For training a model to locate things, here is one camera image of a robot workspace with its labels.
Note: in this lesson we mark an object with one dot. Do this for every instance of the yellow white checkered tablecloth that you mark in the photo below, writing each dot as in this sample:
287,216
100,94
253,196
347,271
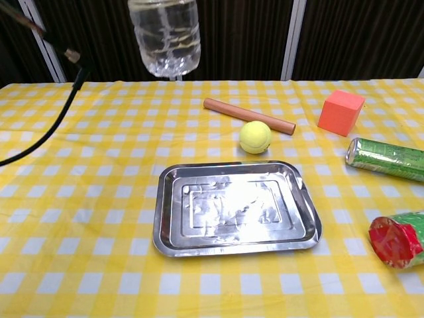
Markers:
212,288

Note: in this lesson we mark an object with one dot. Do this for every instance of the orange foam cube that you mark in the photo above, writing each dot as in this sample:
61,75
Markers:
336,116

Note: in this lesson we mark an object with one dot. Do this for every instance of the yellow tennis ball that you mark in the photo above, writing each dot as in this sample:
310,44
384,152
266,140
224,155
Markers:
255,137

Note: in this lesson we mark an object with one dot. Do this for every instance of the transparent plastic water bottle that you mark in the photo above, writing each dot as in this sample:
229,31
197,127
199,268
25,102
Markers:
165,36

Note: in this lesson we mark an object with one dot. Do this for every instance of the green canister with red lid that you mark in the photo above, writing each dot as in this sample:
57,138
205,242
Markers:
394,243

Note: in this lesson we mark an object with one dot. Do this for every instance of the rectangular metal tray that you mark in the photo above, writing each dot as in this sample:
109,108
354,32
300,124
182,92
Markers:
232,205

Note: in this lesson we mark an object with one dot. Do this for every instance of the brown wooden rod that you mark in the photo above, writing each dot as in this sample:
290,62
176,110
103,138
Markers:
238,113

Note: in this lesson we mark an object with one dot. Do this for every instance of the slim green drink can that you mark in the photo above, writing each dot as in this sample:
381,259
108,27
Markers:
387,158

